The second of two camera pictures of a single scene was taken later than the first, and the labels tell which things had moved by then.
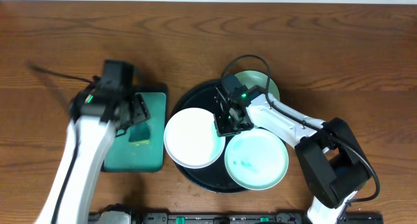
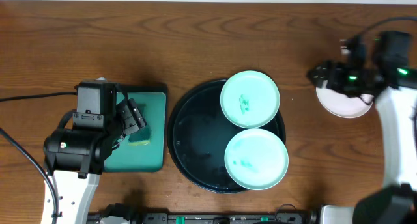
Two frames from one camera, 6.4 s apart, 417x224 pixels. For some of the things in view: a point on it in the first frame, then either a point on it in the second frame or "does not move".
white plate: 191,139 to 341,105
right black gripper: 226,124 to 326,76
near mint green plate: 256,160 does not move
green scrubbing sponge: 139,135 does not move
